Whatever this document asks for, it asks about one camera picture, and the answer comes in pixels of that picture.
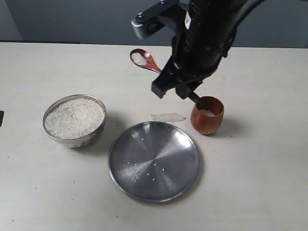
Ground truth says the clear tape strip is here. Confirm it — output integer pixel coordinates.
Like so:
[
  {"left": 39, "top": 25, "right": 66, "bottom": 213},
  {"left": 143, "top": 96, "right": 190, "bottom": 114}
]
[{"left": 151, "top": 113, "right": 186, "bottom": 123}]

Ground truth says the dark wooden spoon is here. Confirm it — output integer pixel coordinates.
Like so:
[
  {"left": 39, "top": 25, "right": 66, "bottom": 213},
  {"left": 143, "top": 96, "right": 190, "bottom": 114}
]
[{"left": 130, "top": 48, "right": 201, "bottom": 104}]

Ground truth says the steel bowl of rice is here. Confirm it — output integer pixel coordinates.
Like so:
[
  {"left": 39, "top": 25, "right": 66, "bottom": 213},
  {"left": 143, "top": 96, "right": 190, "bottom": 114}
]
[{"left": 42, "top": 94, "right": 107, "bottom": 148}]

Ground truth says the round steel plate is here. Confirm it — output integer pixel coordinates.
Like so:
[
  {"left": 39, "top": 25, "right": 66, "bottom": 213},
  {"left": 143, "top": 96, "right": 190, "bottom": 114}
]
[{"left": 108, "top": 121, "right": 200, "bottom": 203}]

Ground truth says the brown wooden cup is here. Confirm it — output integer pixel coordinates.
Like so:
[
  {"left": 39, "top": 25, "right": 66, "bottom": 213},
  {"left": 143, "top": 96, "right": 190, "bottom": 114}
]
[{"left": 189, "top": 94, "right": 225, "bottom": 135}]

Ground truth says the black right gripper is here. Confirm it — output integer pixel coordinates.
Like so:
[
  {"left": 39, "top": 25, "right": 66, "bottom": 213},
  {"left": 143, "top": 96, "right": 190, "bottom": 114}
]
[{"left": 131, "top": 0, "right": 241, "bottom": 99}]

